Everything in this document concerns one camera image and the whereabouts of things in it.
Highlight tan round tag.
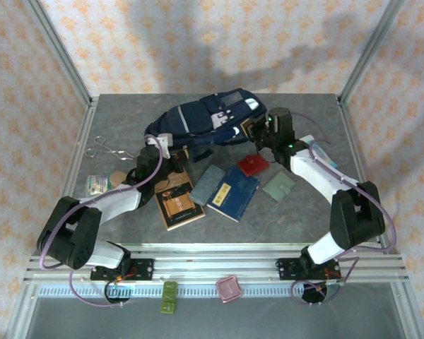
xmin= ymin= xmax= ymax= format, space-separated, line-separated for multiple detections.
xmin=109 ymin=170 xmax=128 ymax=186

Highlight white blue tube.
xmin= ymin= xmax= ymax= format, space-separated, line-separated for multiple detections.
xmin=300 ymin=133 xmax=339 ymax=169

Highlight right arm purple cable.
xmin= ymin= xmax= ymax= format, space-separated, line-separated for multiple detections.
xmin=289 ymin=111 xmax=399 ymax=308

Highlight green snap wallet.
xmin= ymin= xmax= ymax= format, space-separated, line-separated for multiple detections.
xmin=261 ymin=171 xmax=297 ymax=203

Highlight blue book yellow label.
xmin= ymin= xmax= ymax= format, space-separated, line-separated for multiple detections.
xmin=206 ymin=166 xmax=261 ymax=223

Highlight brown hardcover book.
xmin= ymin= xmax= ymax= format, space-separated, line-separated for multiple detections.
xmin=154 ymin=169 xmax=206 ymax=232

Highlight perforated cable duct strip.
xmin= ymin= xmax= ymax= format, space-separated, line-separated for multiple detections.
xmin=38 ymin=285 xmax=307 ymax=298

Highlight navy blue backpack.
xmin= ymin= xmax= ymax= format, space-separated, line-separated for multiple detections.
xmin=143 ymin=88 xmax=269 ymax=163

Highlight aluminium side rail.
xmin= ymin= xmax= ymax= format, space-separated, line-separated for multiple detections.
xmin=31 ymin=95 xmax=100 ymax=257
xmin=337 ymin=95 xmax=393 ymax=254

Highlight aluminium frame post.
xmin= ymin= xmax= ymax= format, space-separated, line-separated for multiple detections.
xmin=338 ymin=0 xmax=407 ymax=103
xmin=23 ymin=0 xmax=95 ymax=107

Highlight red wallet case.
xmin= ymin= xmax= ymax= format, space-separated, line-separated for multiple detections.
xmin=237 ymin=153 xmax=271 ymax=177

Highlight metal wire tongs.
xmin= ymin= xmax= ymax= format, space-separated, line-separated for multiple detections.
xmin=86 ymin=136 xmax=135 ymax=162

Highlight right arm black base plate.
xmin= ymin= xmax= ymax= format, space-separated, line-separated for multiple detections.
xmin=276 ymin=257 xmax=341 ymax=282

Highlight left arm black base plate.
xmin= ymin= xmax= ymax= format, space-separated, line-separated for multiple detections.
xmin=90 ymin=258 xmax=155 ymax=283

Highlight pink square lid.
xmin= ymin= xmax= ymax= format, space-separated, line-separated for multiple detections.
xmin=215 ymin=275 xmax=243 ymax=304

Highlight green button block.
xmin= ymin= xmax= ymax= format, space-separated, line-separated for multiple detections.
xmin=159 ymin=281 xmax=179 ymax=314

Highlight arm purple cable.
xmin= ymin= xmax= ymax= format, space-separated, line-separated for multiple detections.
xmin=289 ymin=111 xmax=399 ymax=308
xmin=37 ymin=136 xmax=163 ymax=308

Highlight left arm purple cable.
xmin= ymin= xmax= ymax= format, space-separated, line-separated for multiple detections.
xmin=37 ymin=136 xmax=163 ymax=308

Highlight grey-blue pencil case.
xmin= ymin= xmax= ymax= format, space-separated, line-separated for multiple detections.
xmin=189 ymin=165 xmax=225 ymax=206

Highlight aluminium mounting rail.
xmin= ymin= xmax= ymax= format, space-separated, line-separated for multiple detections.
xmin=23 ymin=242 xmax=409 ymax=283

